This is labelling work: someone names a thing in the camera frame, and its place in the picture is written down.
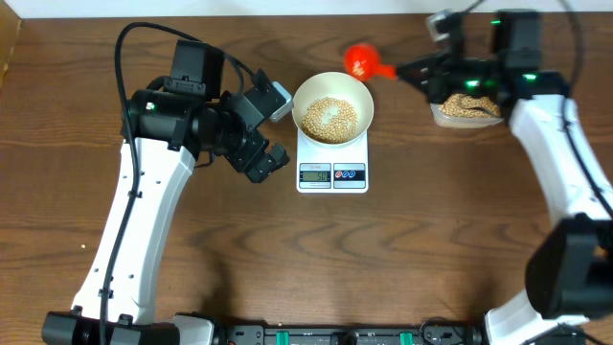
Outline red plastic measuring scoop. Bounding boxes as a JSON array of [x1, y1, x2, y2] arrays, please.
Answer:
[[344, 43, 397, 81]]

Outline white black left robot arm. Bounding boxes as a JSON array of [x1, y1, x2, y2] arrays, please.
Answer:
[[42, 40, 293, 344]]

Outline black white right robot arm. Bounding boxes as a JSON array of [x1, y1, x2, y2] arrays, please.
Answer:
[[396, 10, 612, 344]]

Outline pile of soybeans in bowl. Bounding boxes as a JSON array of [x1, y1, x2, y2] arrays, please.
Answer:
[[301, 97, 358, 144]]

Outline white digital kitchen scale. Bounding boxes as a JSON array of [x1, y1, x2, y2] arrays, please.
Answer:
[[296, 132, 370, 194]]

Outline cream round bowl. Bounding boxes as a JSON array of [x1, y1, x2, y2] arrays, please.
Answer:
[[292, 72, 375, 143]]

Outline clear container of soybeans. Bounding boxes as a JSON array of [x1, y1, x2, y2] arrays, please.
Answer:
[[430, 94, 503, 129]]

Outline wooden side panel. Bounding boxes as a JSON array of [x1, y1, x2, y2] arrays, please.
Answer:
[[0, 0, 22, 84]]

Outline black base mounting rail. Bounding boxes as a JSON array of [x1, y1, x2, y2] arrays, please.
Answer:
[[224, 322, 486, 345]]

